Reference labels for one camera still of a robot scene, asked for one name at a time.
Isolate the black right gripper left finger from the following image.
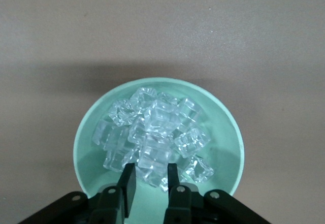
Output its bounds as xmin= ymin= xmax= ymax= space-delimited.
xmin=90 ymin=163 xmax=138 ymax=224

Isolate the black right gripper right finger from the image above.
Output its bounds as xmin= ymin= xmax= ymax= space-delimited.
xmin=164 ymin=163 xmax=193 ymax=224

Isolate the mint green bowl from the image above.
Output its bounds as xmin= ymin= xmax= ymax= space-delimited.
xmin=72 ymin=78 xmax=246 ymax=202

